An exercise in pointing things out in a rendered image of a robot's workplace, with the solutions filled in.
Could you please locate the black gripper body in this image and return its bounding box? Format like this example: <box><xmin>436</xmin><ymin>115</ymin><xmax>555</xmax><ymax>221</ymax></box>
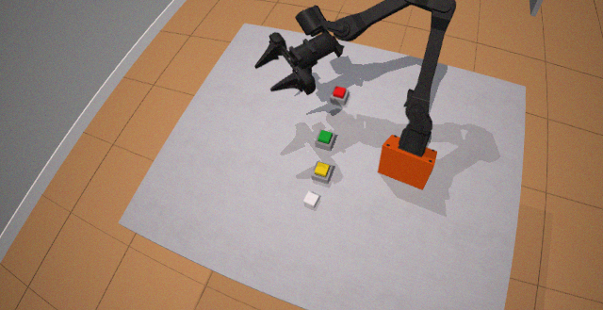
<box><xmin>269</xmin><ymin>32</ymin><xmax>321</xmax><ymax>95</ymax></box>

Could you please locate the red button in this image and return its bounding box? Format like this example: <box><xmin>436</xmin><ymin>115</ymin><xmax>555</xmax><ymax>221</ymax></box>
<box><xmin>330</xmin><ymin>87</ymin><xmax>349</xmax><ymax>106</ymax></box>

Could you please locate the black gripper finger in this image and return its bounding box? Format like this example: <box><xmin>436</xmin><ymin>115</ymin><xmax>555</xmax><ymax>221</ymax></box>
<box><xmin>270</xmin><ymin>72</ymin><xmax>302</xmax><ymax>91</ymax></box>
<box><xmin>254</xmin><ymin>40</ymin><xmax>279</xmax><ymax>68</ymax></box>

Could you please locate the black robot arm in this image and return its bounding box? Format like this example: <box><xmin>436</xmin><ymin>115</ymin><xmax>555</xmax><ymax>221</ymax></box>
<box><xmin>295</xmin><ymin>0</ymin><xmax>457</xmax><ymax>156</ymax></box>

